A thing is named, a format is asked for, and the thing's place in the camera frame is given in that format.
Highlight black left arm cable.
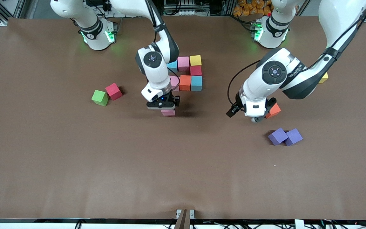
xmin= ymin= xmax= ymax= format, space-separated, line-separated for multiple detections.
xmin=227 ymin=60 xmax=263 ymax=109

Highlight orange foam cube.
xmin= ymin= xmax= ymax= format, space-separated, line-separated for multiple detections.
xmin=179 ymin=75 xmax=192 ymax=91
xmin=265 ymin=103 xmax=281 ymax=119

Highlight orange mesh bags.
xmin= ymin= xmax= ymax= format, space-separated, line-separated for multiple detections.
xmin=233 ymin=0 xmax=272 ymax=17

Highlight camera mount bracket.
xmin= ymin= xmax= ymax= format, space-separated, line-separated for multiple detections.
xmin=174 ymin=209 xmax=195 ymax=229

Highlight brown table cover mat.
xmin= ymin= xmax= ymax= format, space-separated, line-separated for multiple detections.
xmin=0 ymin=16 xmax=366 ymax=220

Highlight green foam cube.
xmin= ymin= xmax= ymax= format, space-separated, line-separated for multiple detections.
xmin=91 ymin=90 xmax=109 ymax=106

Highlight purple foam cube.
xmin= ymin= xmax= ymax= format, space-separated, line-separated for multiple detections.
xmin=285 ymin=128 xmax=303 ymax=147
xmin=268 ymin=128 xmax=288 ymax=146

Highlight black equipment rack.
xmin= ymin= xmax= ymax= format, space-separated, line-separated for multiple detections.
xmin=164 ymin=0 xmax=231 ymax=16

